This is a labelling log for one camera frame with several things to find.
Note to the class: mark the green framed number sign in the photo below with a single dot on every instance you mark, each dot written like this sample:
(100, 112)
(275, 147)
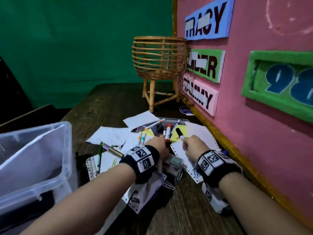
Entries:
(281, 83)

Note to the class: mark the green backdrop cloth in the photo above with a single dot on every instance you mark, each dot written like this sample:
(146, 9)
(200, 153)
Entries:
(73, 46)

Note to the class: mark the red cap whiteboard marker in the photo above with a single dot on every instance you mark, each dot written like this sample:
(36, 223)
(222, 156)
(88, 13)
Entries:
(167, 133)

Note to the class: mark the clear plastic case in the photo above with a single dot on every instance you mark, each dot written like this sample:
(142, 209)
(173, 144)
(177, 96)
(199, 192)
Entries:
(171, 120)

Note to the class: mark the person's right hand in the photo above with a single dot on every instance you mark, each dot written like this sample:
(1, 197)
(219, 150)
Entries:
(193, 145)

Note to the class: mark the yellow vertical edge strip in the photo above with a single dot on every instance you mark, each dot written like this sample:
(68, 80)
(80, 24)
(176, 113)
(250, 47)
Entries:
(174, 17)

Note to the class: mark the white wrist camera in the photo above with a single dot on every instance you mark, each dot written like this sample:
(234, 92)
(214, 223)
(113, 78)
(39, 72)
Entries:
(144, 195)
(215, 200)

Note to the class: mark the pink name sign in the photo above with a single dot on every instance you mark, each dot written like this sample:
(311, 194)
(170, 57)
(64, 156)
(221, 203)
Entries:
(200, 94)

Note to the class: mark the round blue sticker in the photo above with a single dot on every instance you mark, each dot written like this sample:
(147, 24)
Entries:
(185, 110)

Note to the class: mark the black wristband with markers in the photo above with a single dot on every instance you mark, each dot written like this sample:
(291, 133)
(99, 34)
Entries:
(215, 166)
(141, 159)

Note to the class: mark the green pen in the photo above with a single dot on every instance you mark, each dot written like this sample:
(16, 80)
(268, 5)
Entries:
(99, 156)

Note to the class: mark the person's left hand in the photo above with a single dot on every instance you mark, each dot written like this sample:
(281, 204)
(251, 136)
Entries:
(156, 144)

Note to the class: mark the small clear paper clip case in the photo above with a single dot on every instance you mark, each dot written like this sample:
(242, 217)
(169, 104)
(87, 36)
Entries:
(172, 166)

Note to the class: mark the person's left forearm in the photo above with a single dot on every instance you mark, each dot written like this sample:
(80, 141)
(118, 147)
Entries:
(80, 203)

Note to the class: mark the green name sign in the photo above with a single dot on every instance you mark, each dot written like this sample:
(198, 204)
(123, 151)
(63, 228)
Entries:
(207, 64)

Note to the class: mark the rattan basket stand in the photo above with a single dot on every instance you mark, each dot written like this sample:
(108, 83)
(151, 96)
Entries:
(159, 58)

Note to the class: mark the black binder clip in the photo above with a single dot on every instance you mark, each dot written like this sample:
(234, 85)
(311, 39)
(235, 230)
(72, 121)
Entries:
(160, 127)

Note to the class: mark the clear plastic storage box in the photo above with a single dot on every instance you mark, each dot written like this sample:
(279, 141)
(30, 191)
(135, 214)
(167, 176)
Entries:
(36, 168)

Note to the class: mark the blue name sign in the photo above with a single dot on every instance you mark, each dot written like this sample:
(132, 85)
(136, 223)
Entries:
(210, 19)

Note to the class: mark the pile of white perforated papers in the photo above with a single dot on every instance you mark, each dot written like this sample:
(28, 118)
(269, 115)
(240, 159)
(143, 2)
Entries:
(110, 135)

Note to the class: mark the white pen olive tip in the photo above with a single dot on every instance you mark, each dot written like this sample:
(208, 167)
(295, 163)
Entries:
(164, 132)

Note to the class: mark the white pen teal ends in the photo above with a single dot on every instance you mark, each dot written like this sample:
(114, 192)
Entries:
(143, 138)

